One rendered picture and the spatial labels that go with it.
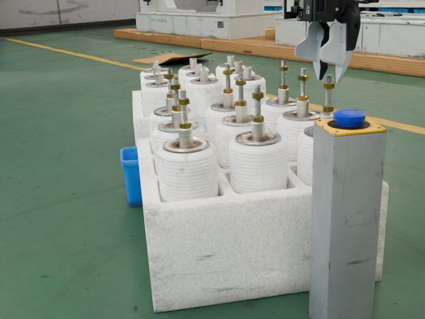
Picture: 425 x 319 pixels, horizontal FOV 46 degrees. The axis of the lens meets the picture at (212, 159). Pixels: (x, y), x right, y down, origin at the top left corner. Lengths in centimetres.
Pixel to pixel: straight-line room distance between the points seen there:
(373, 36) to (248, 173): 232
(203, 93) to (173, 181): 56
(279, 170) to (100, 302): 37
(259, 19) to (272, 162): 345
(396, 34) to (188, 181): 231
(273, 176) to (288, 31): 276
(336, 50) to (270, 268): 36
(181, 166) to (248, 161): 11
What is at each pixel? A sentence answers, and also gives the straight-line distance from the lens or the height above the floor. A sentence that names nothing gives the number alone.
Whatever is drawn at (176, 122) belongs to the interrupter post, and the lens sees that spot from 89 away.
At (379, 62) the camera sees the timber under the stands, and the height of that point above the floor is 5.
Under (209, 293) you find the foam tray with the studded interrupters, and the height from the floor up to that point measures 2.
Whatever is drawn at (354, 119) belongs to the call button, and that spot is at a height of 33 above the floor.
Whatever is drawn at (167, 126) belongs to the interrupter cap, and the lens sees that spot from 90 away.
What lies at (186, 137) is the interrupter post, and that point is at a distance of 78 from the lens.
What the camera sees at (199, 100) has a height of 21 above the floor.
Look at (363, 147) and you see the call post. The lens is 64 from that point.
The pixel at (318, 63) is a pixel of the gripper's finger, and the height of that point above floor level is 36.
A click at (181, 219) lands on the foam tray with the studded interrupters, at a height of 16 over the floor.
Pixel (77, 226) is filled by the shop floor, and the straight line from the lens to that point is 115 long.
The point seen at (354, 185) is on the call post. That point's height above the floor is 24.
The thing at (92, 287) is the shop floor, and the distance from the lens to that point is 92.
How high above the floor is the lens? 49
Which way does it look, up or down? 19 degrees down
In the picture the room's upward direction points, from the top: 3 degrees counter-clockwise
